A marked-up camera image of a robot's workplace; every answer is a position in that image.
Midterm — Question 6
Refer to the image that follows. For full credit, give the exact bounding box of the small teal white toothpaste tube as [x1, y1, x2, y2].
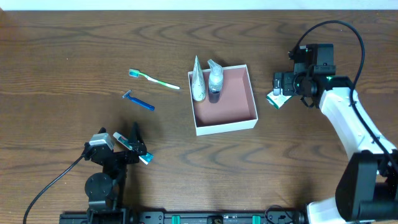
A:
[113, 132, 154, 165]

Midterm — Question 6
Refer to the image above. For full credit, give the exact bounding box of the green white soap box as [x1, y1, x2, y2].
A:
[266, 92, 291, 110]

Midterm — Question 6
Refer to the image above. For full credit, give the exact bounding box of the clear bottle dark blue cap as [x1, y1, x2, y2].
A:
[208, 59, 223, 103]

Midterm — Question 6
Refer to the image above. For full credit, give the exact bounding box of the white squeeze tube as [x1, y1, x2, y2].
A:
[191, 55, 206, 101]

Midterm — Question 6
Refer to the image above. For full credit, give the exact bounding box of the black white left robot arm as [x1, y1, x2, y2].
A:
[82, 123, 147, 213]

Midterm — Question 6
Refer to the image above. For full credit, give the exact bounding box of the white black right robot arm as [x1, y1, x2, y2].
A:
[268, 72, 397, 223]

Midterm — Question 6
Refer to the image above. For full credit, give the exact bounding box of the blue disposable razor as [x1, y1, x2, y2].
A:
[122, 90, 155, 111]

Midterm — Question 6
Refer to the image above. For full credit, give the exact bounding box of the white cardboard box pink interior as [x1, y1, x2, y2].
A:
[191, 65, 258, 136]

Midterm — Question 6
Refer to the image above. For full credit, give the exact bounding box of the green white toothbrush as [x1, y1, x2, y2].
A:
[129, 68, 180, 90]

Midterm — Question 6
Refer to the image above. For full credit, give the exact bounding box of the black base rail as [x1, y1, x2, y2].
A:
[59, 208, 307, 224]

